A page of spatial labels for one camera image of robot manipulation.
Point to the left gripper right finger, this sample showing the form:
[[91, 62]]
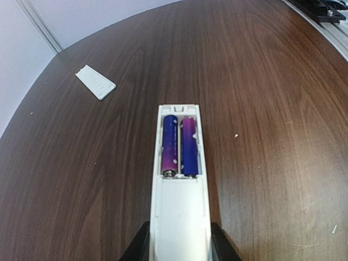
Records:
[[222, 248]]

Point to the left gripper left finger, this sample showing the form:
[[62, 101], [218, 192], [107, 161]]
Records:
[[139, 246]]

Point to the white remote control body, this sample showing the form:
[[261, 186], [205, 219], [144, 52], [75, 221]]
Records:
[[180, 214]]

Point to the purple battery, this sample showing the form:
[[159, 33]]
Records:
[[189, 163], [169, 153]]

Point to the white remote back cover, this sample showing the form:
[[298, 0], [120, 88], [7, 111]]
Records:
[[96, 83]]

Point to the aluminium front rail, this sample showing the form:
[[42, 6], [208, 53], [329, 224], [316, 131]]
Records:
[[336, 34]]

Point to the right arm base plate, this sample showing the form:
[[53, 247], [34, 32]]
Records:
[[322, 11]]

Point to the left aluminium frame post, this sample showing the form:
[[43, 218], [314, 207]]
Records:
[[40, 25]]

